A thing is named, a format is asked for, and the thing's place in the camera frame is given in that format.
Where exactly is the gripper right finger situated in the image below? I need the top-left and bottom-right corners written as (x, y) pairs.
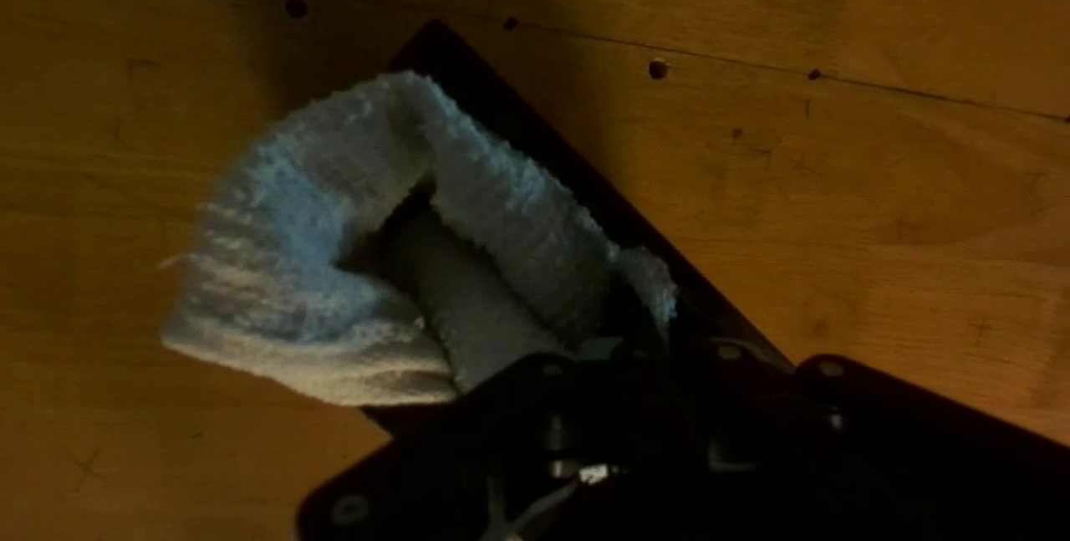
top-left (669, 337), bottom-right (1070, 541)

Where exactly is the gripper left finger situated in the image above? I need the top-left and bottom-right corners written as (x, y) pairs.
top-left (295, 294), bottom-right (670, 541)

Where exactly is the white terry cloth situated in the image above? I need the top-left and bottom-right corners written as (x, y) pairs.
top-left (159, 70), bottom-right (679, 408)

